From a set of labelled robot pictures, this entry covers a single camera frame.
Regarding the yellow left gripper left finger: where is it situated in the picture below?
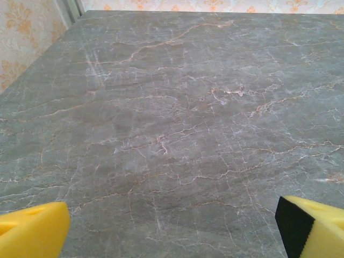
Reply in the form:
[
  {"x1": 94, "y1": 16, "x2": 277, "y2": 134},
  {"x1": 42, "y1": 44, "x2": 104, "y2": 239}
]
[{"x1": 0, "y1": 201, "x2": 71, "y2": 258}]

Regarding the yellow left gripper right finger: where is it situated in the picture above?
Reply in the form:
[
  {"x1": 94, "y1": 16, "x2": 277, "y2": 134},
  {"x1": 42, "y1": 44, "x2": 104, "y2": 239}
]
[{"x1": 275, "y1": 195, "x2": 344, "y2": 258}]

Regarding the aluminium frame post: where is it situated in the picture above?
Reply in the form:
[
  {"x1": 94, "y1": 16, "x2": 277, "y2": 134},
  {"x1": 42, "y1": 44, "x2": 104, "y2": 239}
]
[{"x1": 55, "y1": 0, "x2": 86, "y2": 26}]

